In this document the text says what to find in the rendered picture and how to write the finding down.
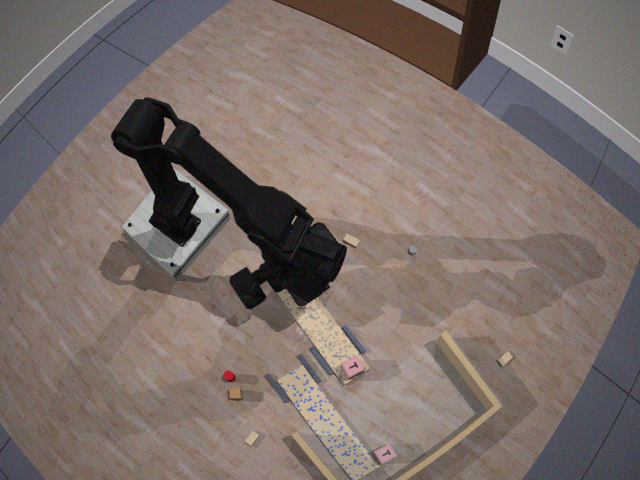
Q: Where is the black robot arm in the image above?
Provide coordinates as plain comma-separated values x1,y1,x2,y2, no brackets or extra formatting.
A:
111,97,347,306

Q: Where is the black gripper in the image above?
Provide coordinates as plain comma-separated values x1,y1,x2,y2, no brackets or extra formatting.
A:
229,222,338,310

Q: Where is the tan square block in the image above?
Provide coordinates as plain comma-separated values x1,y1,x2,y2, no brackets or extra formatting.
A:
229,388,242,400

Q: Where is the beige flat block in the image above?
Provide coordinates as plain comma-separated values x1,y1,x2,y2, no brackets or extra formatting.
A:
497,351,512,367

